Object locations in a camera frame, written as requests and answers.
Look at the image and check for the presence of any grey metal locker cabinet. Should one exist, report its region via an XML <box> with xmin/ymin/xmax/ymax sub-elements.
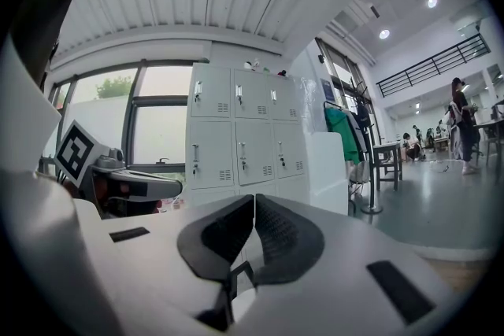
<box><xmin>183</xmin><ymin>62</ymin><xmax>313</xmax><ymax>206</ymax></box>

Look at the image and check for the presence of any black balcony railing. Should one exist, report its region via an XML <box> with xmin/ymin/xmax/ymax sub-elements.
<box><xmin>375</xmin><ymin>32</ymin><xmax>492</xmax><ymax>100</ymax></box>

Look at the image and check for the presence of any white hanging bag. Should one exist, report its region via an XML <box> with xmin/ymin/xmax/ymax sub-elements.
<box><xmin>347</xmin><ymin>160</ymin><xmax>372</xmax><ymax>186</ymax></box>

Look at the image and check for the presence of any long black work table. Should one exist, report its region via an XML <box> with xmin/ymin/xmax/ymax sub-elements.
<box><xmin>471</xmin><ymin>99</ymin><xmax>504</xmax><ymax>186</ymax></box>

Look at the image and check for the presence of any blue wall sign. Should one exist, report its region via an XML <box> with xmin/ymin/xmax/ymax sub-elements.
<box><xmin>320</xmin><ymin>78</ymin><xmax>335</xmax><ymax>102</ymax></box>

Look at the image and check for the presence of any black-framed window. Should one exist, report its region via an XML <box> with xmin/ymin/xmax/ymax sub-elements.
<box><xmin>42</xmin><ymin>57</ymin><xmax>191</xmax><ymax>186</ymax></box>

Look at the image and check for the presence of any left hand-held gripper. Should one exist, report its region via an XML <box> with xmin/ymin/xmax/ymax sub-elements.
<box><xmin>54</xmin><ymin>120</ymin><xmax>184</xmax><ymax>205</ymax></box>

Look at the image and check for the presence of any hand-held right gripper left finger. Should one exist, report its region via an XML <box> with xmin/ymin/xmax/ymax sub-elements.
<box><xmin>102</xmin><ymin>194</ymin><xmax>255</xmax><ymax>336</ymax></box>

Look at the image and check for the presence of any wooden step platform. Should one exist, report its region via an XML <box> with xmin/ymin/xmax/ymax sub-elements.
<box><xmin>424</xmin><ymin>256</ymin><xmax>494</xmax><ymax>295</ymax></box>

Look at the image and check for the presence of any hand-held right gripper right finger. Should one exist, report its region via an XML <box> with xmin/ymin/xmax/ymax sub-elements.
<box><xmin>235</xmin><ymin>193</ymin><xmax>454</xmax><ymax>336</ymax></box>

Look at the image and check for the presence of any black-legged white-top table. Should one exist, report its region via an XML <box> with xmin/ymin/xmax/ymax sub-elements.
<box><xmin>371</xmin><ymin>140</ymin><xmax>403</xmax><ymax>192</ymax></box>

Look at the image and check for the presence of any dark garment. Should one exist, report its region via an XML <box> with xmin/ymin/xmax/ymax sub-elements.
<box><xmin>346</xmin><ymin>105</ymin><xmax>376</xmax><ymax>163</ymax></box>

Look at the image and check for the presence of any green garment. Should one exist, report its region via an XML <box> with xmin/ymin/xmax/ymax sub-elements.
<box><xmin>324</xmin><ymin>105</ymin><xmax>361</xmax><ymax>166</ymax></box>

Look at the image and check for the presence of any black coat rack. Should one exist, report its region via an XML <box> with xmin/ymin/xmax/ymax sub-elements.
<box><xmin>347</xmin><ymin>77</ymin><xmax>385</xmax><ymax>215</ymax></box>

